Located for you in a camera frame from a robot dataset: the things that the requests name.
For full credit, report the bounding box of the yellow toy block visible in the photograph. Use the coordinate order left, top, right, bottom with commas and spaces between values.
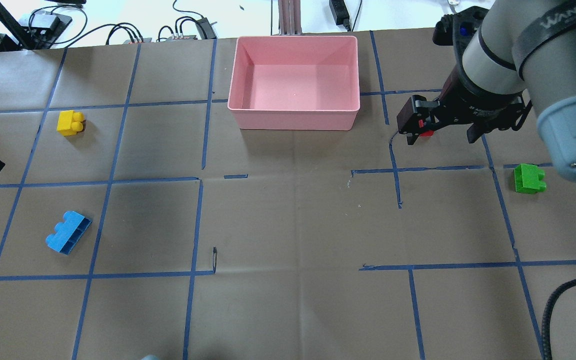
55, 110, 86, 137

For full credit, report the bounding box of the black power adapter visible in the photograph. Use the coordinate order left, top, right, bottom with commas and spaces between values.
328, 0, 351, 31

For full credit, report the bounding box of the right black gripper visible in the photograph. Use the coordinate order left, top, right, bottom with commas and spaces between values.
397, 64, 529, 146

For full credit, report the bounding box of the black braided cable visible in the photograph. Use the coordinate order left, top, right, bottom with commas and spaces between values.
541, 272, 576, 360

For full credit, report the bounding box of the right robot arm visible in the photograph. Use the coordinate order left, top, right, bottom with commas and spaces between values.
397, 0, 576, 183

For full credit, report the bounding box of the red toy block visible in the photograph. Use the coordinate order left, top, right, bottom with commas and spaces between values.
418, 120, 435, 137

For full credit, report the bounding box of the pink plastic box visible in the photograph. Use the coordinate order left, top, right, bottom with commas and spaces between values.
227, 35, 361, 132

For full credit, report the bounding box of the blue toy block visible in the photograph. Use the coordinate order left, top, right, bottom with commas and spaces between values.
45, 210, 92, 255

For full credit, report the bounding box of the green toy block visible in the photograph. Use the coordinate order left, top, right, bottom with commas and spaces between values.
513, 163, 547, 195

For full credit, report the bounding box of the aluminium frame post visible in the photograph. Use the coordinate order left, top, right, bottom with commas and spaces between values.
278, 0, 303, 35

